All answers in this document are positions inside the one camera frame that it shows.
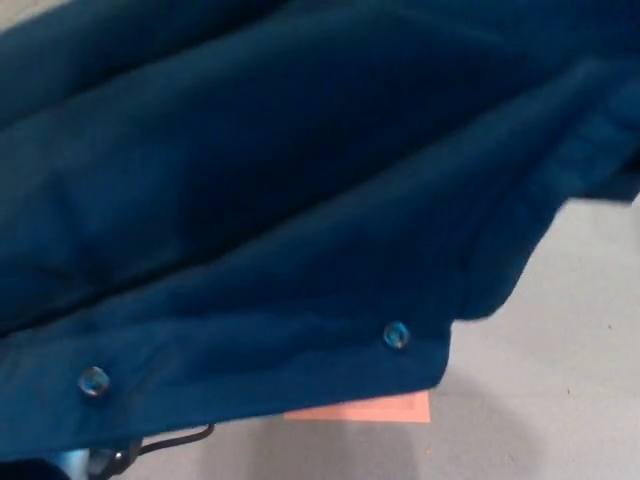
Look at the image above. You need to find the dark teal coat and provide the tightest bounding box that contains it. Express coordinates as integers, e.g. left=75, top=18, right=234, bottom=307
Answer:
left=0, top=0, right=640, bottom=480

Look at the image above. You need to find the orange floor tape rectangle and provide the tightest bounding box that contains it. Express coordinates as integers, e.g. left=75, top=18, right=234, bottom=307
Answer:
left=283, top=391, right=432, bottom=427

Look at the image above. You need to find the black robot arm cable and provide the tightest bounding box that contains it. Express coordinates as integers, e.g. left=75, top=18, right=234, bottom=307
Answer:
left=113, top=423, right=217, bottom=459

